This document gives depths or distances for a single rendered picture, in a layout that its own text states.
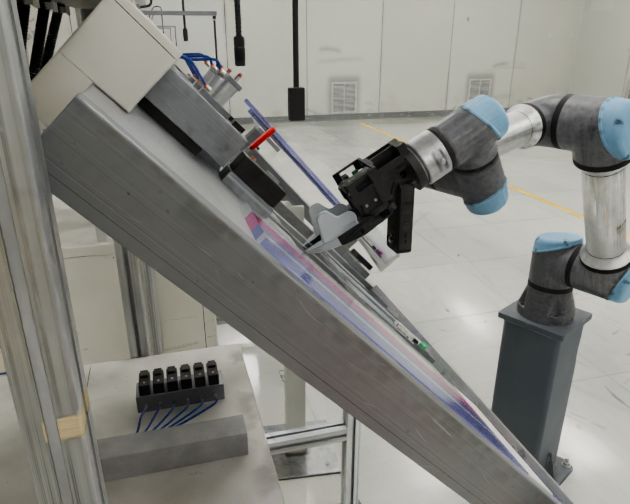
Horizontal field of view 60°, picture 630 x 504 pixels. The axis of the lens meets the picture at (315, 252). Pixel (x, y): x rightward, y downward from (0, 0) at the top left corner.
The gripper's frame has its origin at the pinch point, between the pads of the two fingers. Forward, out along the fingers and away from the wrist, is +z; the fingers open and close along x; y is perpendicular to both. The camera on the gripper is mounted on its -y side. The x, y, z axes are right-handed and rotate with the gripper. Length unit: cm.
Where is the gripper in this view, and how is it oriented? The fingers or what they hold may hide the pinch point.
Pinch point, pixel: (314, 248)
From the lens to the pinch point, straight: 85.0
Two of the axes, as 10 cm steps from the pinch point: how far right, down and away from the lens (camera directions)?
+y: -4.9, -7.5, -4.4
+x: 2.7, 3.6, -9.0
